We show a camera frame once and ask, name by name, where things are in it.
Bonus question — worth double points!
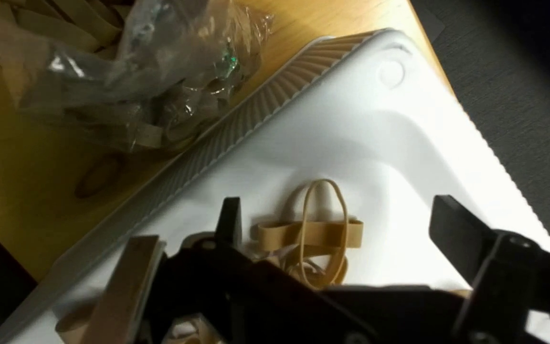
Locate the thin tan rubber band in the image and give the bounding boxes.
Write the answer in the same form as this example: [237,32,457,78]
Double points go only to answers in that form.
[281,177,352,292]

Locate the clear bag of rubber bands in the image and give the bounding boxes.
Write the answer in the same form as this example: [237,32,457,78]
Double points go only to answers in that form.
[0,0,278,154]

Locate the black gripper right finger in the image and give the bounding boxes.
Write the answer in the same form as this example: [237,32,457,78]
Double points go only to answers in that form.
[430,192,550,344]

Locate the white plastic box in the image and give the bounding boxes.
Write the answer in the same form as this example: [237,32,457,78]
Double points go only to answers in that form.
[0,26,550,344]

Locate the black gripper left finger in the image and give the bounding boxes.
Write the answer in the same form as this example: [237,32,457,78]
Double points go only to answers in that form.
[83,194,379,344]

